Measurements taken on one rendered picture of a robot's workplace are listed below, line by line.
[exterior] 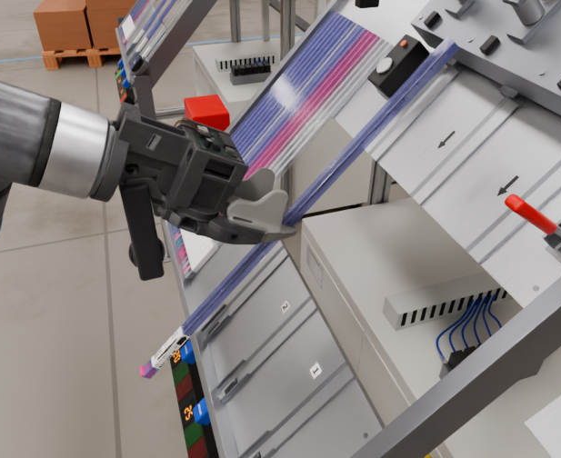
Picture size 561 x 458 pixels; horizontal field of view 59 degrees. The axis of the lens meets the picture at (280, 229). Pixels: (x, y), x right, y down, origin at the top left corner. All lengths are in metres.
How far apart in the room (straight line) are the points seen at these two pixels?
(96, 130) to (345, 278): 0.71
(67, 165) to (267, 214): 0.19
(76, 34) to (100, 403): 3.20
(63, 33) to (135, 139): 3.92
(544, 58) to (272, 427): 0.49
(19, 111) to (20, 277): 1.79
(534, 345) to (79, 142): 0.42
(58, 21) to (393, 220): 3.51
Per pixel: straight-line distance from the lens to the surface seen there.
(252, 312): 0.72
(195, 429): 0.77
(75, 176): 0.43
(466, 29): 0.64
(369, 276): 1.04
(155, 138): 0.44
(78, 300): 2.00
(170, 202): 0.45
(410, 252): 1.12
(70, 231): 2.36
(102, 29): 4.27
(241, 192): 0.52
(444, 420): 0.52
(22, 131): 0.42
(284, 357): 0.65
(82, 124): 0.43
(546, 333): 0.50
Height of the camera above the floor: 1.31
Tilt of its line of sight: 37 degrees down
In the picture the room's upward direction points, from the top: straight up
